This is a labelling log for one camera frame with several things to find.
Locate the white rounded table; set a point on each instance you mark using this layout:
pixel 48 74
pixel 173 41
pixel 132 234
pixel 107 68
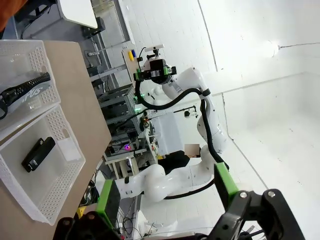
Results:
pixel 77 12

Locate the blue plastic item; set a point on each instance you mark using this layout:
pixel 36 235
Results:
pixel 134 53

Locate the white ceiling light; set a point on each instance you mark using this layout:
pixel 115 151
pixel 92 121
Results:
pixel 268 48

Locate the small white side table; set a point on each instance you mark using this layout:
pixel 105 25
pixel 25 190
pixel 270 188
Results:
pixel 120 162

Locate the white bar camera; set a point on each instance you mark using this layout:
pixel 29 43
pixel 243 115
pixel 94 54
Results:
pixel 154 47

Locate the seated person in black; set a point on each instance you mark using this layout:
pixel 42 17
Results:
pixel 175 162

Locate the yellow plastic item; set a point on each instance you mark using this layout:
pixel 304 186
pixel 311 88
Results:
pixel 130 55

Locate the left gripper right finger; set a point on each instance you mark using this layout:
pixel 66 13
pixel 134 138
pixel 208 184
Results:
pixel 250 215

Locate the black stapler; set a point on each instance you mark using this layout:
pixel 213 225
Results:
pixel 37 155

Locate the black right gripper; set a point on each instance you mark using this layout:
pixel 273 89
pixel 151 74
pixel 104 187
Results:
pixel 157 66

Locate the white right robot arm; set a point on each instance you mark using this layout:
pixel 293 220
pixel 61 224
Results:
pixel 220 135

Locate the grey CAMPUS pencil case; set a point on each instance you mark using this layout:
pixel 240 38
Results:
pixel 27 87

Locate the light wooden board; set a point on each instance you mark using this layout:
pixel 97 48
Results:
pixel 126 67

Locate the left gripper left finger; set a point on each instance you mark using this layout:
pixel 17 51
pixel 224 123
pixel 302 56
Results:
pixel 107 200

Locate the white perforated plastic basket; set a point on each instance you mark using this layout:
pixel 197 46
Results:
pixel 62 180
pixel 37 53

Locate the grey metal equipment rack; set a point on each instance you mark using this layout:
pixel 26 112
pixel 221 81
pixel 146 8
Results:
pixel 117 102

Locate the person in orange hoodie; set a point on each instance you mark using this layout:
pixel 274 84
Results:
pixel 3 12

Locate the black camera stand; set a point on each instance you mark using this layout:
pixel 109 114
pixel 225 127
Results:
pixel 187 112

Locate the white box panel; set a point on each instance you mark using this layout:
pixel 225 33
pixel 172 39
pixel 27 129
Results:
pixel 170 135

